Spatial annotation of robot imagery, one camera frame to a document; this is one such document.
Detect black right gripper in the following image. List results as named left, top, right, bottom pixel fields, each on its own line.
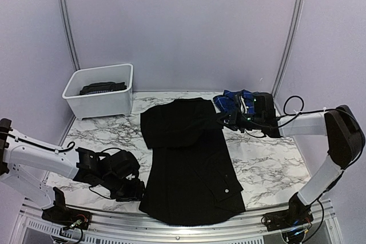
left=216, top=108, right=264, bottom=133

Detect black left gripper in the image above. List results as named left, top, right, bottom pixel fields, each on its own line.
left=101, top=174, right=149, bottom=202

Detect black long sleeve shirt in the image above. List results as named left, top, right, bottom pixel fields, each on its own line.
left=139, top=98, right=245, bottom=226

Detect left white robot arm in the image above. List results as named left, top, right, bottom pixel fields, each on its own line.
left=1, top=118, right=145, bottom=224

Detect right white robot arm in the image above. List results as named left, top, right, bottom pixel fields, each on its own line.
left=217, top=105, right=365, bottom=226

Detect blue plaid folded shirt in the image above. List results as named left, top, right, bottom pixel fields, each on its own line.
left=213, top=90, right=254, bottom=114

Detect white plastic bin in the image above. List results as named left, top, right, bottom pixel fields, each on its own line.
left=62, top=63, right=134, bottom=119

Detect dark clothes in bin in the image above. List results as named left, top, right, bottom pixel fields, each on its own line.
left=79, top=82, right=127, bottom=95

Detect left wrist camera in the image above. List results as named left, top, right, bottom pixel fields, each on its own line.
left=97, top=147, right=140, bottom=180

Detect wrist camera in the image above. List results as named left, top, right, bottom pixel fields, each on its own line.
left=254, top=92, right=277, bottom=127
left=97, top=147, right=140, bottom=180

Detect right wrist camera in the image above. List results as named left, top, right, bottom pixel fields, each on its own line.
left=254, top=92, right=277, bottom=127

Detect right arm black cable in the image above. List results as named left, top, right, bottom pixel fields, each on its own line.
left=274, top=95, right=366, bottom=227

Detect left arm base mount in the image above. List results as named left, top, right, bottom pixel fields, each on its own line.
left=42, top=187, right=92, bottom=230

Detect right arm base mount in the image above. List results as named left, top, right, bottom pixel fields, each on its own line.
left=261, top=193, right=313, bottom=231

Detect aluminium frame rail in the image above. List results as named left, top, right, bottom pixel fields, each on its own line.
left=10, top=199, right=344, bottom=243

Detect right aluminium corner post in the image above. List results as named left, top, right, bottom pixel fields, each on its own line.
left=271, top=0, right=304, bottom=97

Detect aluminium corner post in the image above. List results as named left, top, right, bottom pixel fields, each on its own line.
left=271, top=0, right=304, bottom=97
left=58, top=0, right=81, bottom=71

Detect left aluminium corner post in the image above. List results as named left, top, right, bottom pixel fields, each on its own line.
left=58, top=0, right=81, bottom=71

